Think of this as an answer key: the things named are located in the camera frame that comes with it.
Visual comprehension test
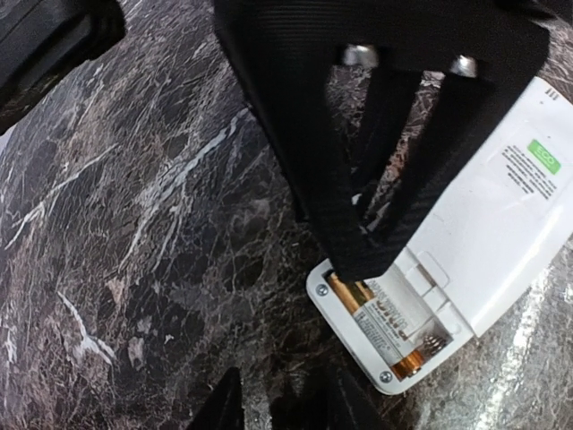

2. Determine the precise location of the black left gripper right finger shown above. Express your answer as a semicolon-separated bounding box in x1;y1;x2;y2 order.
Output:
277;371;393;429

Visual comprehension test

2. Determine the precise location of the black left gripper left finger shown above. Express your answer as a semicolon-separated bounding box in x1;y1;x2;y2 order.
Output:
186;367;244;430

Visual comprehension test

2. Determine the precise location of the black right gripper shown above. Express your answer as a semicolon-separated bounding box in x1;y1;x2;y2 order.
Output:
330;1;550;269

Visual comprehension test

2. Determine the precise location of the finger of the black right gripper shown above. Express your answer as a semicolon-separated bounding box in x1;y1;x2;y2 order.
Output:
214;1;389;281

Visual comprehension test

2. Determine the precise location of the gold battery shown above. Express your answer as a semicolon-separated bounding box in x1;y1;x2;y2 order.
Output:
326;271;424;381

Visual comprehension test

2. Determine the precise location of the white remote control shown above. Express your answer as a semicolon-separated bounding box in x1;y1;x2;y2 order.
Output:
306;77;572;395

